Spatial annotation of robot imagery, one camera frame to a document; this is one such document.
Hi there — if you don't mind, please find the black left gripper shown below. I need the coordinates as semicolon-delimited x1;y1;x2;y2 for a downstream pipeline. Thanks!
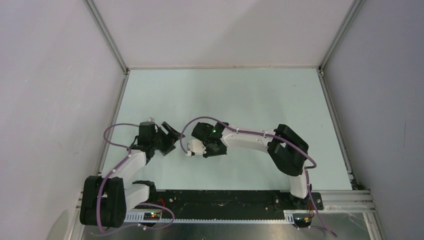
150;122;184;156

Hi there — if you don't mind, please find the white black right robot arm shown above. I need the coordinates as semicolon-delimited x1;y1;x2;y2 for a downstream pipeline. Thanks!
187;122;311;209

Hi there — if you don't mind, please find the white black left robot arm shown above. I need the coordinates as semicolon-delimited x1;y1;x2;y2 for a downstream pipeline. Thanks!
79;121;185;231

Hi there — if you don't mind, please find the left controller board with LEDs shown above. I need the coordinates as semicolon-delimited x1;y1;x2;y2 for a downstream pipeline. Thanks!
142;211;162;222

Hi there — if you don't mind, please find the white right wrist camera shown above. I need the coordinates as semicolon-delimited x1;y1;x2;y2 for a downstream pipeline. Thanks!
186;139;207;157

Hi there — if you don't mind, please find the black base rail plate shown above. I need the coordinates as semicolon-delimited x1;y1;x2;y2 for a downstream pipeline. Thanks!
147;189;324;221

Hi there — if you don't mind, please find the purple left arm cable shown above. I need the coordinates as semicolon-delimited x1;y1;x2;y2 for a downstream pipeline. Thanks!
91;123;176;238

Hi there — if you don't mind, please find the white slotted cable duct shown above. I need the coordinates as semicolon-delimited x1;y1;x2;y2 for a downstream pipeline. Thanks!
124;211;296;224

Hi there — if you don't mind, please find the right controller board with wires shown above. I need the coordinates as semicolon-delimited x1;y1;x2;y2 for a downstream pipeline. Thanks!
292;215;313;229

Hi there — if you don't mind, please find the aluminium frame post left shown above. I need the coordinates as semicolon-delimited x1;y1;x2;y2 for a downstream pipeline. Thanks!
83;0;129;75

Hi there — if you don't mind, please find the aluminium frame post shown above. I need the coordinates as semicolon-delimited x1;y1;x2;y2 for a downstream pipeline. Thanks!
318;0;366;73
83;0;129;75

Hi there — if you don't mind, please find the aluminium frame post right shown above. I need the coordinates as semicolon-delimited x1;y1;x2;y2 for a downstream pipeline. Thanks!
318;0;366;73

